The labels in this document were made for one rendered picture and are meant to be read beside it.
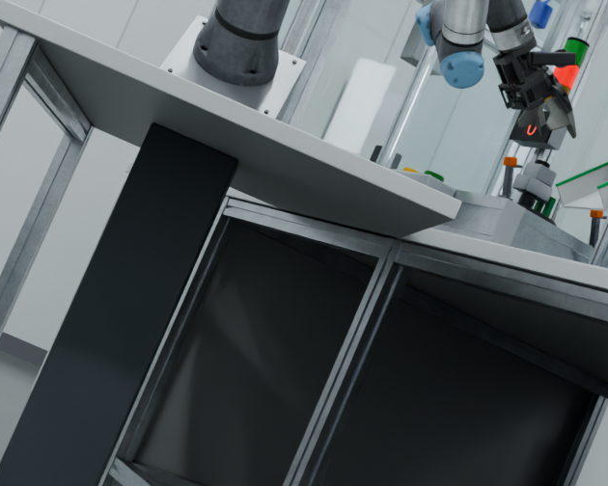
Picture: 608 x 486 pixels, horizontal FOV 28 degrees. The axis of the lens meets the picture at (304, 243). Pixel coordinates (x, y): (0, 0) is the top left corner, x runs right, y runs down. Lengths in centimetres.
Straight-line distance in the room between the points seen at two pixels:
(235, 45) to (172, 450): 119
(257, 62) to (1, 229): 384
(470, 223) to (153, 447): 108
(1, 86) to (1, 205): 413
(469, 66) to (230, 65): 42
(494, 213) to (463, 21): 34
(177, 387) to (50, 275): 296
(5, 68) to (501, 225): 90
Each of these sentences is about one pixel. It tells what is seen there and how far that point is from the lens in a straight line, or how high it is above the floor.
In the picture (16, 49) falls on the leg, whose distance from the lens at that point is 175.
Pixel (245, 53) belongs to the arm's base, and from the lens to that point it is 208.
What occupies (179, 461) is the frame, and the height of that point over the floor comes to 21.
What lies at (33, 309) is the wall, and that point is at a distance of 582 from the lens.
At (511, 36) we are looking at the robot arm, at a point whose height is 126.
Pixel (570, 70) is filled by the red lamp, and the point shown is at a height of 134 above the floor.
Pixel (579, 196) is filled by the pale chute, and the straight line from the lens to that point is 219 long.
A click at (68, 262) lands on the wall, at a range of 580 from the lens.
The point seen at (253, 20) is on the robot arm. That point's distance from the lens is 205.
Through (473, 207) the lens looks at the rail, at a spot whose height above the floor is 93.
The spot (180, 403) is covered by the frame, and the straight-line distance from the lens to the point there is 292.
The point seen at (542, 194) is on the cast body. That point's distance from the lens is 239.
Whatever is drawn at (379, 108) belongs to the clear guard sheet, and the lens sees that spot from 376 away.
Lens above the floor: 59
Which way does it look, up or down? 4 degrees up
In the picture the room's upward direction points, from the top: 23 degrees clockwise
